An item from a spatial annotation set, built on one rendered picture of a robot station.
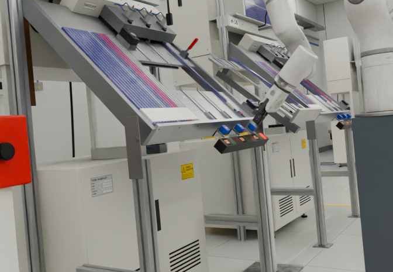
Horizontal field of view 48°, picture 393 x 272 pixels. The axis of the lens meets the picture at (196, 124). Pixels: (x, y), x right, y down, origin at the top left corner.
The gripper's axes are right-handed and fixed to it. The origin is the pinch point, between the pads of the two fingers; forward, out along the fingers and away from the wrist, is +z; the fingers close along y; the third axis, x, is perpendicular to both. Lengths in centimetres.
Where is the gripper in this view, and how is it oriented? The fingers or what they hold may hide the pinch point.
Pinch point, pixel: (258, 118)
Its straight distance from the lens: 170.0
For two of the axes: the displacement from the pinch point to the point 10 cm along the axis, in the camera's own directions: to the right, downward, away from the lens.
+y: 5.5, -0.5, 8.4
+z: -5.2, 7.6, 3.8
